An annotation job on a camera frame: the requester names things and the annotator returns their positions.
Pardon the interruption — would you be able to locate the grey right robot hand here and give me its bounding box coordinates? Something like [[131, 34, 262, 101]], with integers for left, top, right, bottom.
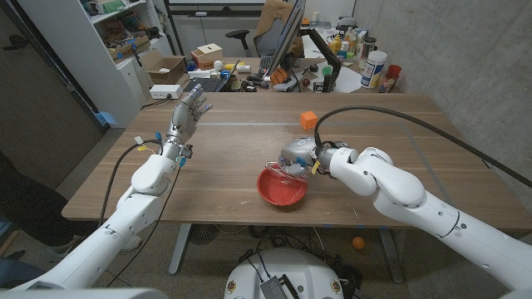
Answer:
[[277, 136, 333, 178]]

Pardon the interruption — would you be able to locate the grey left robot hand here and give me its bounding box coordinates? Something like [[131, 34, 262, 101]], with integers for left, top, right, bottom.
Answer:
[[162, 83, 214, 157]]

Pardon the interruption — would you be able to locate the clear plastic wrapper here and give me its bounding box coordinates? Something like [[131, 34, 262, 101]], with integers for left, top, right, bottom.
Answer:
[[265, 161, 309, 184]]

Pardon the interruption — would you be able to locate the orange cube block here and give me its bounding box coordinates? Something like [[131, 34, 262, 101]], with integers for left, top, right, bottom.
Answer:
[[299, 110, 319, 130]]

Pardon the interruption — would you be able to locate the red bowl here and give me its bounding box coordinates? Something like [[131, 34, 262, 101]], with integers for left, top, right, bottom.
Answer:
[[256, 164, 309, 208]]

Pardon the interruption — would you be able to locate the white power box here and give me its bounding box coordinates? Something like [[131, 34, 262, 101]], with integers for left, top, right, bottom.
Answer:
[[149, 83, 185, 101]]

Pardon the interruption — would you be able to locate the black laptop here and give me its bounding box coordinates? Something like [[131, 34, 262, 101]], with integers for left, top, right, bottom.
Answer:
[[182, 59, 242, 94]]

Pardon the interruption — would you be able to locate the open cardboard box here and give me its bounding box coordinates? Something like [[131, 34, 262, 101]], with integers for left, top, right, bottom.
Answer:
[[139, 47, 189, 86]]

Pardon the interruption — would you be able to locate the small box with white lid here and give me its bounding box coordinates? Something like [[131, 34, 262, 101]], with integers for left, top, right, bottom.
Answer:
[[190, 42, 224, 71]]

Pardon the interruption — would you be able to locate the small orange basketball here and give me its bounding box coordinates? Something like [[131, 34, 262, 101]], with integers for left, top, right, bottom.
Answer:
[[269, 66, 289, 86]]

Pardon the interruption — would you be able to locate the white canister blue label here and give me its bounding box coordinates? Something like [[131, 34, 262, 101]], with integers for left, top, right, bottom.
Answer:
[[360, 49, 389, 90]]

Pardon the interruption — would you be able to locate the flat computer monitor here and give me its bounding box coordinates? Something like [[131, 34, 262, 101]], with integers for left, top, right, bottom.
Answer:
[[265, 0, 308, 78]]

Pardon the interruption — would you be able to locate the grey office chair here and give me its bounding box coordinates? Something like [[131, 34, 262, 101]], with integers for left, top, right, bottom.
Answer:
[[224, 17, 284, 58]]

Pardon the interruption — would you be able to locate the white shelf unit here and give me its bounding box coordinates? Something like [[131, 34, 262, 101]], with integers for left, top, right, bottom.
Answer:
[[16, 0, 176, 128]]

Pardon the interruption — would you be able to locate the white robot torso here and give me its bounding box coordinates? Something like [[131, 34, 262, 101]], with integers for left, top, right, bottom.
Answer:
[[224, 247, 346, 299]]

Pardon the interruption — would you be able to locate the grey metal table leg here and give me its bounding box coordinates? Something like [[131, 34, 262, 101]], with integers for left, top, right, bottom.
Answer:
[[377, 227, 406, 285], [167, 223, 193, 277]]

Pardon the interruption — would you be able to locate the tan jacket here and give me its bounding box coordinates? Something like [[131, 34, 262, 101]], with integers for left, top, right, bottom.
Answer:
[[254, 0, 305, 57]]

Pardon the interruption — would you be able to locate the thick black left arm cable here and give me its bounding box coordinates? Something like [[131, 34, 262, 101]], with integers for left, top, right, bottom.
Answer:
[[97, 138, 165, 228]]

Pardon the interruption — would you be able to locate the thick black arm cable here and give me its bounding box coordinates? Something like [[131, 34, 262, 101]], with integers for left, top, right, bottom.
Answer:
[[97, 138, 165, 228], [313, 104, 532, 189]]

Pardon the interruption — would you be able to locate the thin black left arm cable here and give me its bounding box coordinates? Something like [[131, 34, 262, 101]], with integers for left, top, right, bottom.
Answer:
[[106, 165, 184, 288]]

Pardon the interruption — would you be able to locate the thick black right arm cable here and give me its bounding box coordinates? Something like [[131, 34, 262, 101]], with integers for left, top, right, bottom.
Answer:
[[313, 104, 532, 189]]

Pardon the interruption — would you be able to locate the black door handle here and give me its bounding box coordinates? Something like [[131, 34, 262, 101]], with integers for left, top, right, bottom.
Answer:
[[2, 33, 30, 51]]

